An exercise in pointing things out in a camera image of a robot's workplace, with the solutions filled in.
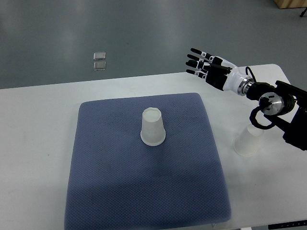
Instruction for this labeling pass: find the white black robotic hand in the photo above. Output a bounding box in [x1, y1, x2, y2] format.
[186, 48, 252, 95]

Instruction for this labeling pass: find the white paper cup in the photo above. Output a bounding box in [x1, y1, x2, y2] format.
[140, 107, 166, 146]
[233, 124, 264, 157]

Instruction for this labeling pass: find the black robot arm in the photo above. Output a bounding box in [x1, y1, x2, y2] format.
[242, 80, 307, 151]

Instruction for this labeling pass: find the white paper cup on cushion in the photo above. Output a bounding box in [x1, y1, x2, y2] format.
[140, 107, 166, 146]

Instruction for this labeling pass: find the wooden furniture corner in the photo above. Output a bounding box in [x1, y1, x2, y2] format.
[274, 0, 307, 9]

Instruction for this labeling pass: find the black tripod leg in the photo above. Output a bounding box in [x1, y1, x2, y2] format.
[299, 8, 307, 17]

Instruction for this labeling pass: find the upper metal floor plate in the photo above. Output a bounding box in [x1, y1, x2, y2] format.
[93, 51, 106, 60]

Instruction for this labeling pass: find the metal floor plate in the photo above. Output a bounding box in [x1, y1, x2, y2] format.
[93, 51, 106, 60]
[94, 61, 106, 71]

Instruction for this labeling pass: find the lower metal floor plate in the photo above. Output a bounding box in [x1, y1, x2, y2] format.
[94, 61, 106, 71]

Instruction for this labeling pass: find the blue grey fabric cushion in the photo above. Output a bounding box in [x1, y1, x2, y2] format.
[64, 93, 231, 230]

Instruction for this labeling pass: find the black desk control panel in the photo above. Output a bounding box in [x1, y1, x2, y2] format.
[268, 220, 307, 230]

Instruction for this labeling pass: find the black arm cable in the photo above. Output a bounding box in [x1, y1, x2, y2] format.
[245, 66, 280, 129]

